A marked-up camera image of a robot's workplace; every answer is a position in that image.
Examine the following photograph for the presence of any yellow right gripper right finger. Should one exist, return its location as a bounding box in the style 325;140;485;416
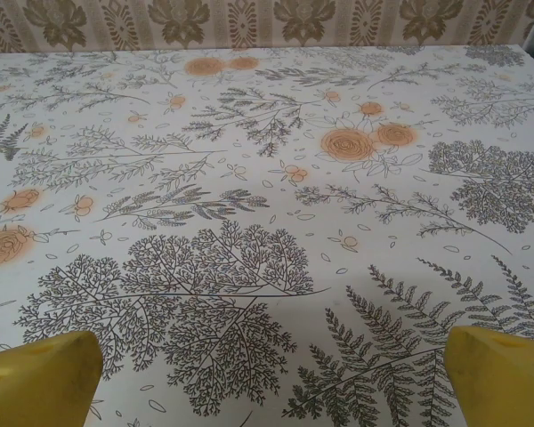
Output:
443;326;534;427

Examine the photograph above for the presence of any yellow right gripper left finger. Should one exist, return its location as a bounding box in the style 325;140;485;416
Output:
0;331;104;427

